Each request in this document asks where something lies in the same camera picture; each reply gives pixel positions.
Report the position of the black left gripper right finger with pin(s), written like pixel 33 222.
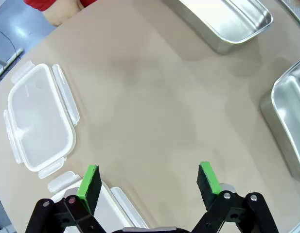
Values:
pixel 210 191

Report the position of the perforated steel baking tray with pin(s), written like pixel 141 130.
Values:
pixel 296 11

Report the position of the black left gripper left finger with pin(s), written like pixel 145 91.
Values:
pixel 89 194

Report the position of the person in red jacket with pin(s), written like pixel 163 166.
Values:
pixel 40 3

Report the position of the empty steel container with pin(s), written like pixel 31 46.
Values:
pixel 227 19

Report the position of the white container with croissant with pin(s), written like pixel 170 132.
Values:
pixel 290 114

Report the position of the grey table foot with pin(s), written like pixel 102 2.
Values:
pixel 12 59

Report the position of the person's right hand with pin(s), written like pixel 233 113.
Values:
pixel 59 12

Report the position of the clear plastic container lid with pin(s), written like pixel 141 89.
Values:
pixel 38 116
pixel 111 213

